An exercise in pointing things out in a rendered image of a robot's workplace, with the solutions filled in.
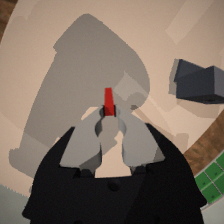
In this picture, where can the red peg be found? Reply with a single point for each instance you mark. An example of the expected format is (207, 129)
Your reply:
(109, 104)

